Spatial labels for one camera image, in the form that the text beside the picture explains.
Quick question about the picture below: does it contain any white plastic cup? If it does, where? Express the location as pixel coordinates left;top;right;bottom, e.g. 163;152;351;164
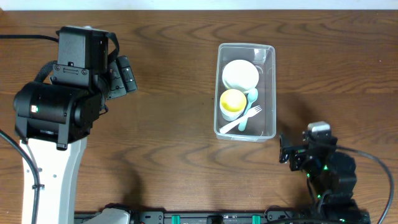
220;104;245;116

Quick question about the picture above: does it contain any yellow plastic cup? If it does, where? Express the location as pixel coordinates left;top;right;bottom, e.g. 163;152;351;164
220;89;247;113

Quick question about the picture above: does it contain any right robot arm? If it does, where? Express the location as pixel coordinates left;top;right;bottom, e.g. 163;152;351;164
279;131;371;223

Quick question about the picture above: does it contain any grey plastic cup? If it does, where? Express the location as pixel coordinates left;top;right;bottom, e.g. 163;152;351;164
222;115;239;121

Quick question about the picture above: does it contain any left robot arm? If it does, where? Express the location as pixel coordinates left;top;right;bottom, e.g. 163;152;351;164
13;26;137;223

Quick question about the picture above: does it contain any clear plastic container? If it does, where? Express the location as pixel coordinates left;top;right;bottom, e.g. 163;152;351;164
214;43;276;142

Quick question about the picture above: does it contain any white plastic bowl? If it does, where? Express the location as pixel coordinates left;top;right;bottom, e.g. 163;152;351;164
221;60;259;93

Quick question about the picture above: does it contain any mint green plastic spoon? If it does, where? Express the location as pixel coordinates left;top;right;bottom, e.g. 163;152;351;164
238;88;259;132

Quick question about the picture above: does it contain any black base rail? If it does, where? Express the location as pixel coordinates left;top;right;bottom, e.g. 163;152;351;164
73;203;312;224

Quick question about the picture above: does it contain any white plastic fork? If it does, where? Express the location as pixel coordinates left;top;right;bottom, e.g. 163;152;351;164
220;105;262;134

